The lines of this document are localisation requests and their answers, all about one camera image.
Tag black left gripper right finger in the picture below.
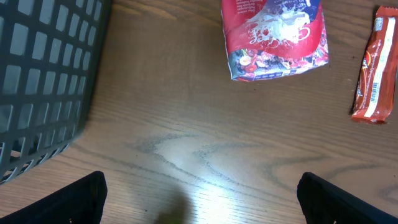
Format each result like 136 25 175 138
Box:
297 172 397 224

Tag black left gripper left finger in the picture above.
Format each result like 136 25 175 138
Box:
1 171 108 224

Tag orange brown snack bar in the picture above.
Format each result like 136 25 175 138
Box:
351 6 397 124

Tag red purple snack packet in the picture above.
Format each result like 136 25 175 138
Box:
221 0 329 82

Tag grey plastic mesh basket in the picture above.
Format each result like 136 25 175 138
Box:
1 0 112 184

